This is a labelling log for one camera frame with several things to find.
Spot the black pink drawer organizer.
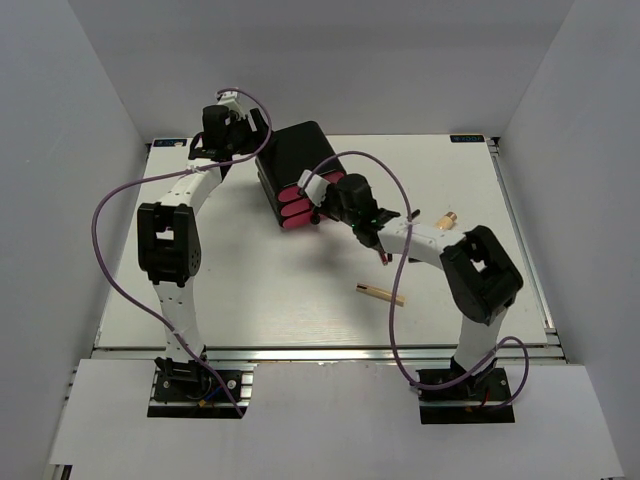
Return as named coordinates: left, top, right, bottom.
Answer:
left=255, top=121, right=335, bottom=230

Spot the gold cream tube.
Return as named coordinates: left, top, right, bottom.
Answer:
left=435, top=211, right=457, bottom=231

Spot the beige concealer tube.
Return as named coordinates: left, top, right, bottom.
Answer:
left=356, top=283, right=406, bottom=307

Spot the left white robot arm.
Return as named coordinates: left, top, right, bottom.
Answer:
left=137, top=104, right=269, bottom=399

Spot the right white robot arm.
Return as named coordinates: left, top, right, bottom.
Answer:
left=298, top=170, right=524, bottom=399

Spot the blue label sticker left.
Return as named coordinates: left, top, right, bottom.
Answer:
left=152, top=138, right=187, bottom=148

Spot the blue label sticker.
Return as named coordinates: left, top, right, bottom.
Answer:
left=152, top=138, right=187, bottom=148
left=449, top=134, right=485, bottom=143

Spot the blue label sticker right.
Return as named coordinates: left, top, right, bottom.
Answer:
left=449, top=134, right=485, bottom=143

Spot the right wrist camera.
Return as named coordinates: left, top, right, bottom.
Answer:
left=297, top=170, right=330, bottom=206

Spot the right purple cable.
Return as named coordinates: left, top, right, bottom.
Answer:
left=299, top=150, right=530, bottom=406

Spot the purple cable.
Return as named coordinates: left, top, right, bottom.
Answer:
left=299, top=150, right=530, bottom=406
left=93, top=88, right=274, bottom=416

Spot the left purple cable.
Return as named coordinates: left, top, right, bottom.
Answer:
left=93, top=88, right=274, bottom=416

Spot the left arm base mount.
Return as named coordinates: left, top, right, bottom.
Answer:
left=147, top=357, right=249, bottom=420

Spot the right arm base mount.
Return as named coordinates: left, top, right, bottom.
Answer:
left=417, top=368, right=515, bottom=425

